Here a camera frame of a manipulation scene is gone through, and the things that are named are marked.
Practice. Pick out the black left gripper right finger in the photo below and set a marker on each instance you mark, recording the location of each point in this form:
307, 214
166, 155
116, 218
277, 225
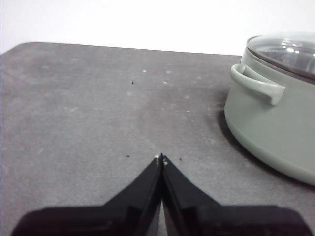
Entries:
216, 218

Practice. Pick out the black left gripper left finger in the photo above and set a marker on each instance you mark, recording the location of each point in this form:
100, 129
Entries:
118, 218

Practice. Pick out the glass lid with green knob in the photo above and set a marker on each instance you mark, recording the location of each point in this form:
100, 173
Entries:
283, 51

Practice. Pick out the pale green electric pot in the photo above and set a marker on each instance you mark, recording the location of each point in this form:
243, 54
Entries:
270, 127

